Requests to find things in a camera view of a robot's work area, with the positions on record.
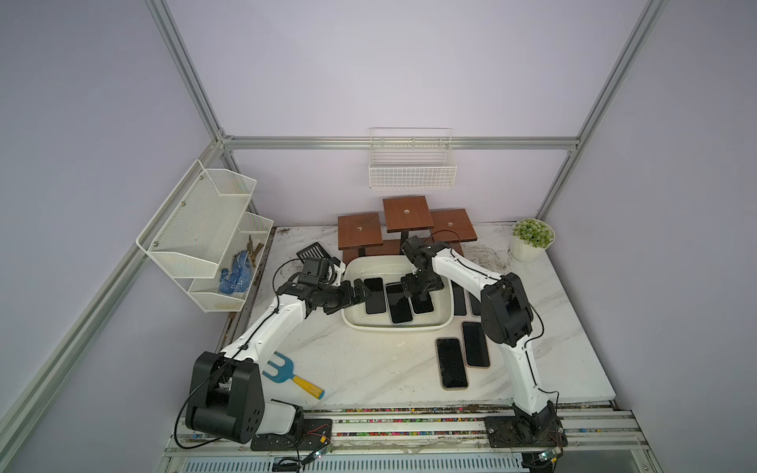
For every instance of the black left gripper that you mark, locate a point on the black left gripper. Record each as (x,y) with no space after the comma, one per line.
(347,298)

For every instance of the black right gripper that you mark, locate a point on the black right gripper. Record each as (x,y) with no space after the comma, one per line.
(411,287)

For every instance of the black phone cream case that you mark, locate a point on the black phone cream case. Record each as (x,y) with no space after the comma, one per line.
(376,302)

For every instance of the black phone beige case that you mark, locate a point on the black phone beige case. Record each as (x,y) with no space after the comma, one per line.
(422,304)

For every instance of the black phone mint case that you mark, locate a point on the black phone mint case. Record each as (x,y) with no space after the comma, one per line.
(398,304)

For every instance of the white plastic storage box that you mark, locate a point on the white plastic storage box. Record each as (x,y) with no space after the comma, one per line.
(391,268)

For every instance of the black phone grey case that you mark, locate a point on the black phone grey case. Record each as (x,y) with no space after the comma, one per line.
(459,301)

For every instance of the black phone pink case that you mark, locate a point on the black phone pink case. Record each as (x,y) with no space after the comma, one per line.
(475,345)

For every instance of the black phone tan case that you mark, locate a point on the black phone tan case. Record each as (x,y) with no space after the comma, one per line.
(451,364)

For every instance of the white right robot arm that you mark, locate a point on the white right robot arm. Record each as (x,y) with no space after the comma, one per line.
(506,316)

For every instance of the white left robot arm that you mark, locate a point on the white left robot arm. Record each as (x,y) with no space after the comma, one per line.
(226,398)

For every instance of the brown wooden tiered stand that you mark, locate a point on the brown wooden tiered stand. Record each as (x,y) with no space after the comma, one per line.
(364,235)

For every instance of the black slotted scoop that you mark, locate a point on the black slotted scoop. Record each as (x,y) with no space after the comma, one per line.
(315,251)

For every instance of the teal yellow garden fork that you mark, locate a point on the teal yellow garden fork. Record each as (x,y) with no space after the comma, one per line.
(284,369)

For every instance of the brown twigs in shelf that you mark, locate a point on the brown twigs in shelf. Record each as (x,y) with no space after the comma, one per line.
(253,248)

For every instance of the green plant white pot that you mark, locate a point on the green plant white pot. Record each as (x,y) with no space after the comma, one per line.
(531,238)

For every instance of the blue crumpled cloth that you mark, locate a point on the blue crumpled cloth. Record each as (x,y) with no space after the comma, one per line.
(238,278)

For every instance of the white mesh two-tier shelf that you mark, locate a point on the white mesh two-tier shelf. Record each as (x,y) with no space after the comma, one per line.
(201,226)

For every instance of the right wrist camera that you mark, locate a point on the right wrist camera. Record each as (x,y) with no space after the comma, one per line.
(418,252)

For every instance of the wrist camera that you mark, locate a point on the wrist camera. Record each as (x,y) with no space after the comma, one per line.
(418,252)
(321,272)

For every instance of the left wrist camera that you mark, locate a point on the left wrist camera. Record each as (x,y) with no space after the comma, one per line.
(321,272)

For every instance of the white wire wall basket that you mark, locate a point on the white wire wall basket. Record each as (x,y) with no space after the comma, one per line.
(411,158)

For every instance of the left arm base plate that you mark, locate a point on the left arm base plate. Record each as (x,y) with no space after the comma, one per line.
(307,435)

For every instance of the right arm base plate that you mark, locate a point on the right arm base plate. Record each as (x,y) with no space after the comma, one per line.
(542,429)

